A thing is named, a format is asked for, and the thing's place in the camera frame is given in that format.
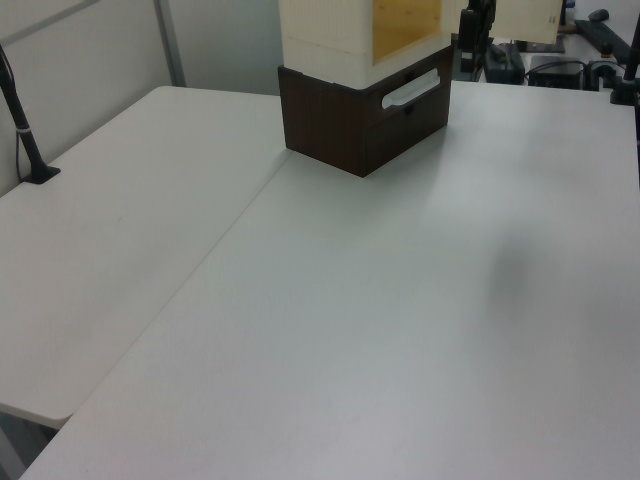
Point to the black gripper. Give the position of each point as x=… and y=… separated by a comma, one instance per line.
x=467, y=29

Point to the cream cabinet door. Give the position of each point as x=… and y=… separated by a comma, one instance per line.
x=525, y=20

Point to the cream plastic cabinet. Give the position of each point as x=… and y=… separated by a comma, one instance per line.
x=320, y=45

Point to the black computer box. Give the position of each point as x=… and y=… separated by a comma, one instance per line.
x=556, y=75

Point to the black desk clamp device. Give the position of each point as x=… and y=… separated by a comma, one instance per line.
x=600, y=75

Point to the black keyboard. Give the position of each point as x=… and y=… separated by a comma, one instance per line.
x=602, y=34

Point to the black computer mouse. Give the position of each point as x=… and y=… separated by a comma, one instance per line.
x=598, y=15

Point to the dark brown drawer box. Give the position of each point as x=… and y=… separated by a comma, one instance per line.
x=325, y=120

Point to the black clamped camera stand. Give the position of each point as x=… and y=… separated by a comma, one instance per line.
x=628, y=75

